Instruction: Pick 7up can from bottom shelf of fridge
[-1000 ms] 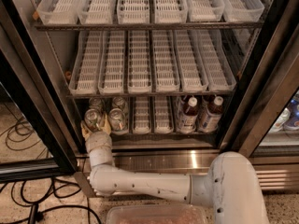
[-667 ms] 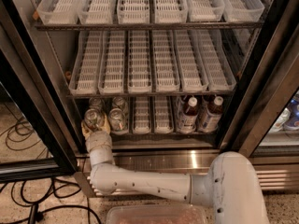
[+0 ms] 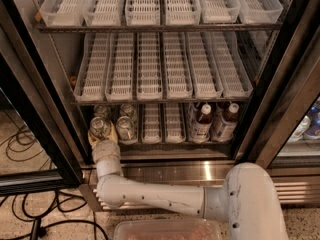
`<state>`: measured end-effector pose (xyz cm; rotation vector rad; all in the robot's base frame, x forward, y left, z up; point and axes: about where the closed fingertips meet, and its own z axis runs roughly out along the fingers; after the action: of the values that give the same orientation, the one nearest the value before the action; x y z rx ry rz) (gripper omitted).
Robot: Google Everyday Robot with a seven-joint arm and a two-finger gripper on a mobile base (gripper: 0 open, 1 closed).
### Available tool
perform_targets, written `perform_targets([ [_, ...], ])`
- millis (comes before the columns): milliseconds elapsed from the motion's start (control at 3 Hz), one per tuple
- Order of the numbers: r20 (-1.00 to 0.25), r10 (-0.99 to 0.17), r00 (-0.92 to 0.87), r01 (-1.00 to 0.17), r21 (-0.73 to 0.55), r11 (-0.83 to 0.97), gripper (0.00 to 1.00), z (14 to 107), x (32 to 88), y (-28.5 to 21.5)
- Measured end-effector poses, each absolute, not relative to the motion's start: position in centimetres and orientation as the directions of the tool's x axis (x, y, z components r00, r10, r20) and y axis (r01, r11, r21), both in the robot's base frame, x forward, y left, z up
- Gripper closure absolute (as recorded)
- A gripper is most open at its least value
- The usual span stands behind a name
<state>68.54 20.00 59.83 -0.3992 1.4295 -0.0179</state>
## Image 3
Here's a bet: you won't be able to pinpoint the top shelf tray one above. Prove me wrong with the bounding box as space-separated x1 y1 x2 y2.
40 0 85 27

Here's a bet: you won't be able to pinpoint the middle shelf tray four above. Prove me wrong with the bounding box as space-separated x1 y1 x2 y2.
162 32 193 99

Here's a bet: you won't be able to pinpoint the shelf tray six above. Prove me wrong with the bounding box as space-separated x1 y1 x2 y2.
238 0 283 24
211 32 253 98

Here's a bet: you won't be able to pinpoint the middle shelf tray six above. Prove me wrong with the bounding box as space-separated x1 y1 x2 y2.
211 32 253 98

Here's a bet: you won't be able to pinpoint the middle shelf tray five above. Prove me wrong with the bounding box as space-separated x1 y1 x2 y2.
186 32 223 99

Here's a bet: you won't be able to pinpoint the left brown tea bottle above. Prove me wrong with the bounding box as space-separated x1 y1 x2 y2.
189 103 213 143

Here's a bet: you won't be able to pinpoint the shelf tray three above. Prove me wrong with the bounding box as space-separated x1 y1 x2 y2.
125 0 160 26
136 33 163 100

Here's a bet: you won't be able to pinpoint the shelf empty tray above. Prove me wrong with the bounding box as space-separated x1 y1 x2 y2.
164 103 186 143
142 104 162 144

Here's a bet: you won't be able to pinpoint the shelf tray four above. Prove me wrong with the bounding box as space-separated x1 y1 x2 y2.
162 32 193 99
164 0 201 26

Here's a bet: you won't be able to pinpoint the brown tea bottle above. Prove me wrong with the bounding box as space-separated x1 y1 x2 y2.
189 103 213 143
212 103 239 142

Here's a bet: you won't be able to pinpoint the bottom shelf empty tray right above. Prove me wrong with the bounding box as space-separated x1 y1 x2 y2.
164 103 186 143

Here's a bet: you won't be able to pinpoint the top shelf tray three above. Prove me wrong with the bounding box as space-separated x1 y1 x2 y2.
125 0 160 26

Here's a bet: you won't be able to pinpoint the glass fridge door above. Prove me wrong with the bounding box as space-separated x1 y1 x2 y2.
0 0 87 196
233 0 320 169

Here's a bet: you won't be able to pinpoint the middle shelf tray three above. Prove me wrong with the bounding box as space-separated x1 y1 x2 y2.
136 33 163 100

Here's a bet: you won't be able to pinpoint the top shelf tray two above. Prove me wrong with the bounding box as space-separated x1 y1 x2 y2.
83 0 124 27

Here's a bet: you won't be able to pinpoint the shelf tray two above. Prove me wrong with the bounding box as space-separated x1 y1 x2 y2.
105 33 134 101
83 0 124 27

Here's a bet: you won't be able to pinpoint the black floor cables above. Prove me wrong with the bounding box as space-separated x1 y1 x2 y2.
0 110 110 240

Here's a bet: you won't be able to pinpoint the right brown tea bottle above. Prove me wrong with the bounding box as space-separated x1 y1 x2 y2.
212 103 239 142

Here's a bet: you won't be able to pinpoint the white bottle behind door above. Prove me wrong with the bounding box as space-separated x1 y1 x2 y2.
289 116 311 142

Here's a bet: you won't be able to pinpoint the top shelf tray six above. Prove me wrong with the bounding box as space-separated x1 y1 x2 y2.
238 0 283 24

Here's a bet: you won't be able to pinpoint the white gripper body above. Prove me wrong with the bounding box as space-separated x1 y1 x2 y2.
92 140 123 179

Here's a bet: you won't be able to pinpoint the right glass fridge door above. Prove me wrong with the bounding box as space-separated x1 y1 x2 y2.
233 0 320 169

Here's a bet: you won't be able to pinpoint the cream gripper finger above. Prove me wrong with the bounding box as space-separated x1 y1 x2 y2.
109 123 118 143
88 131 100 148

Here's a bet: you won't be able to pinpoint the left glass fridge door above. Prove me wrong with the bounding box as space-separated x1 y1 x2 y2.
0 0 87 196

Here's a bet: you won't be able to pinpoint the top shelf tray five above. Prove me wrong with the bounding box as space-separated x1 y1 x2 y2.
199 0 241 24

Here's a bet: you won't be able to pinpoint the middle shelf tray one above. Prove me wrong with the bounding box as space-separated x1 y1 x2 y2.
74 33 110 102

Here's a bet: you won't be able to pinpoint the bottom shelf empty tray left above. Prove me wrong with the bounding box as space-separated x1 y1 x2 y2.
142 104 162 144

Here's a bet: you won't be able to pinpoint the top shelf tray four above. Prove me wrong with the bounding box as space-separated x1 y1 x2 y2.
164 0 201 26

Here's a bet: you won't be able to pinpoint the middle shelf tray two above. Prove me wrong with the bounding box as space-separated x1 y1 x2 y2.
105 33 134 101

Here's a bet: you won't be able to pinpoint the blue can behind door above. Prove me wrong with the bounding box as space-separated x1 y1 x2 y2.
304 98 320 140

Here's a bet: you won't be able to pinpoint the shelf tray five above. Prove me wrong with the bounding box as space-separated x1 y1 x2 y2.
186 32 223 99
199 0 241 24

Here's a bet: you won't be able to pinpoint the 7up can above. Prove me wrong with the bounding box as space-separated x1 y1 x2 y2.
89 117 111 140
116 116 137 144
94 105 111 118
120 104 137 122

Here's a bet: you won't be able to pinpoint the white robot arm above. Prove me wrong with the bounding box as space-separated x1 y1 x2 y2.
88 131 289 240

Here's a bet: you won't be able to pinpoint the shelf tray one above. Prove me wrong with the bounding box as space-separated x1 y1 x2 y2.
40 0 85 27
74 33 110 102

